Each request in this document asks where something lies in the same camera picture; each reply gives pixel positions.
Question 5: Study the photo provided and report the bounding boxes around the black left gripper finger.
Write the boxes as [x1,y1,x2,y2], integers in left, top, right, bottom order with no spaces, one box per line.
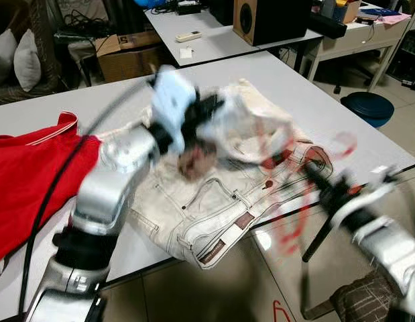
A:
[177,141,219,182]

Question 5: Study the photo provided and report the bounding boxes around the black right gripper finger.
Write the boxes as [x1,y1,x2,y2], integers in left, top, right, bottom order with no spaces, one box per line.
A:
[301,161,333,193]

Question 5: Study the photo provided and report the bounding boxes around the cream white garment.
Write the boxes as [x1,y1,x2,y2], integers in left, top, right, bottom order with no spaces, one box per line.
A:
[207,79,299,166]

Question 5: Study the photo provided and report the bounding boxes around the red plastic hanger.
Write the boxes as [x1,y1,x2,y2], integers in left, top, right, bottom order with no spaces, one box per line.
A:
[257,131,359,256]

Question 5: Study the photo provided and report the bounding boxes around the red polo shirt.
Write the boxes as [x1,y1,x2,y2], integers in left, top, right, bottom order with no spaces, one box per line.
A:
[0,112,104,266]

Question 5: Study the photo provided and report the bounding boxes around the cream white jeans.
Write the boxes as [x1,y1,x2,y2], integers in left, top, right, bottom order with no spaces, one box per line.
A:
[123,138,335,270]

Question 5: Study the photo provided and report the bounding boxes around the white remote control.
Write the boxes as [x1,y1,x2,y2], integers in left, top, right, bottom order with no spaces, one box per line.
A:
[175,31,202,43]

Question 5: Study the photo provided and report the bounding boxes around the round blue bin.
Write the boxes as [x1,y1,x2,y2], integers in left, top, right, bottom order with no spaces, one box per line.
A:
[340,92,396,129]

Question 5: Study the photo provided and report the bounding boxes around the brown cardboard box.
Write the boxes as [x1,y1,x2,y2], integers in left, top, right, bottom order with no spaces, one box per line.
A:
[95,30,165,83]

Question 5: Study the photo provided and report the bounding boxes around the brown plaid cushion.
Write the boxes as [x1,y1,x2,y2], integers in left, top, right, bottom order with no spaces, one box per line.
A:
[330,268,397,322]

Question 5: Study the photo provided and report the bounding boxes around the black wooden speaker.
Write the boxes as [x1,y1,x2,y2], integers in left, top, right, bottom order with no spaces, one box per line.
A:
[233,0,312,47]

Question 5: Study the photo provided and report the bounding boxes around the white desk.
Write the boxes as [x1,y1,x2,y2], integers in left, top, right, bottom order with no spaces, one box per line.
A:
[303,7,415,93]

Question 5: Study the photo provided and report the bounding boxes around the long black device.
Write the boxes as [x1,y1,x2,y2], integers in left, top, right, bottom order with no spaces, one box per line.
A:
[308,12,348,40]

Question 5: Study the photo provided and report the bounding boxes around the yellow blue box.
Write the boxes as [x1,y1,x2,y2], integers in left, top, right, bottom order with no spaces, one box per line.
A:
[331,0,361,25]

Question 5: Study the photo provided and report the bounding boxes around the dark wicker chair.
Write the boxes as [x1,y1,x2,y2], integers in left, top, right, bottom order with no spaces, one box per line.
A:
[0,0,68,107]

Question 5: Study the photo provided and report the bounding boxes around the pink paper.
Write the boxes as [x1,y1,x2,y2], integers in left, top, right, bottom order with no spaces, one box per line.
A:
[378,13,413,27]

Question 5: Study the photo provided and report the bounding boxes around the grey pillow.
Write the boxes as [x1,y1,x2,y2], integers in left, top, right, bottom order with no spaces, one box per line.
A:
[0,29,19,91]
[13,29,42,92]

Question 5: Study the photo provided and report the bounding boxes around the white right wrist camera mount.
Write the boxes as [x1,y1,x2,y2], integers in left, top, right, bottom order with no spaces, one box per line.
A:
[331,168,404,223]

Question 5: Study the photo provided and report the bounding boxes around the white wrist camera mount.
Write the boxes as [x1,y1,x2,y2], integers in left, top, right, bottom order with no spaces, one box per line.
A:
[331,168,404,223]
[150,65,198,136]

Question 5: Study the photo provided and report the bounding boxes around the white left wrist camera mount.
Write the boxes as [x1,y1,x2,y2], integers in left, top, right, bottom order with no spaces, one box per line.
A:
[150,65,198,136]

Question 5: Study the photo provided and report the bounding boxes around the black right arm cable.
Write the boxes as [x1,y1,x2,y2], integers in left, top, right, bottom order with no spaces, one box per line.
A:
[300,215,339,319]

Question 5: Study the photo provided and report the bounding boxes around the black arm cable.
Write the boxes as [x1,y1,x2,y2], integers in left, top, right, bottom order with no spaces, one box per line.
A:
[300,215,339,319]
[18,74,158,316]

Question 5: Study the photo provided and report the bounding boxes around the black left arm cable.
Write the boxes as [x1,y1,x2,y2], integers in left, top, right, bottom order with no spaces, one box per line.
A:
[18,74,158,316]

